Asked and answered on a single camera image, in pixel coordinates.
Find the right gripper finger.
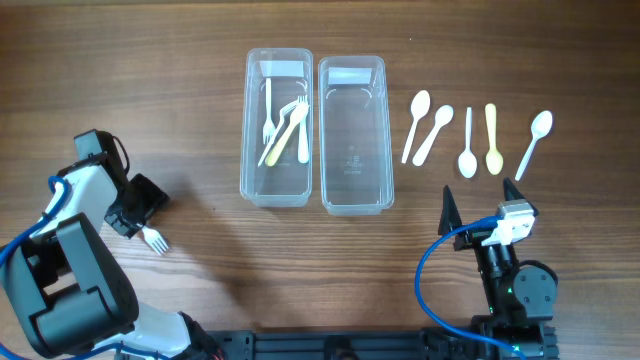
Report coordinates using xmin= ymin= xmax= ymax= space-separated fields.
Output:
xmin=438 ymin=185 xmax=463 ymax=235
xmin=501 ymin=177 xmax=539 ymax=216

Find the yellow plastic spoon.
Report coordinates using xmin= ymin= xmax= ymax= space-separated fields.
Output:
xmin=485 ymin=103 xmax=504 ymax=176

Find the white spoon bowl down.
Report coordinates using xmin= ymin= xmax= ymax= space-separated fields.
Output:
xmin=458 ymin=107 xmax=478 ymax=179

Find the wide white plastic spoon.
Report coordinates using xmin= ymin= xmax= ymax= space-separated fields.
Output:
xmin=412 ymin=105 xmax=454 ymax=166

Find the slanted white plastic fork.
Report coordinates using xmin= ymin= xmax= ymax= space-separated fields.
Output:
xmin=262 ymin=77 xmax=275 ymax=144

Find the yellow plastic fork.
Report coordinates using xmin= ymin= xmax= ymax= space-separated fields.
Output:
xmin=266 ymin=102 xmax=309 ymax=167

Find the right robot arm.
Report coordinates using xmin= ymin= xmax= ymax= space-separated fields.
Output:
xmin=453 ymin=178 xmax=559 ymax=359

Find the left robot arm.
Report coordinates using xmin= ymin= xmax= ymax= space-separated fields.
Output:
xmin=1 ymin=129 xmax=226 ymax=359

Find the right clear plastic container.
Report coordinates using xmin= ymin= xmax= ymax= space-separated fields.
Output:
xmin=318 ymin=55 xmax=395 ymax=216

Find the clear plastic container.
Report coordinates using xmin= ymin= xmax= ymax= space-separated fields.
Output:
xmin=318 ymin=55 xmax=395 ymax=216
xmin=240 ymin=48 xmax=314 ymax=207

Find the left clear plastic container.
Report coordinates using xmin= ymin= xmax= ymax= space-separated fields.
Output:
xmin=240 ymin=48 xmax=314 ymax=207

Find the cream plastic spoon leftmost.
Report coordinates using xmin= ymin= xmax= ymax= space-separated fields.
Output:
xmin=401 ymin=90 xmax=431 ymax=164

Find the right blue cable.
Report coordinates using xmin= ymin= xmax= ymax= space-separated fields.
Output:
xmin=414 ymin=215 xmax=527 ymax=360

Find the blue cable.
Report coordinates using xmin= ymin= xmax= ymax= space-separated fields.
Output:
xmin=414 ymin=215 xmax=527 ymax=360
xmin=0 ymin=174 xmax=174 ymax=360

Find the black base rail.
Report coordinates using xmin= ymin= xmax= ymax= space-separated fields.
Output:
xmin=199 ymin=327 xmax=559 ymax=360

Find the left blue cable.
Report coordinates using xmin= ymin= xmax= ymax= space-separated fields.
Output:
xmin=0 ymin=174 xmax=174 ymax=360

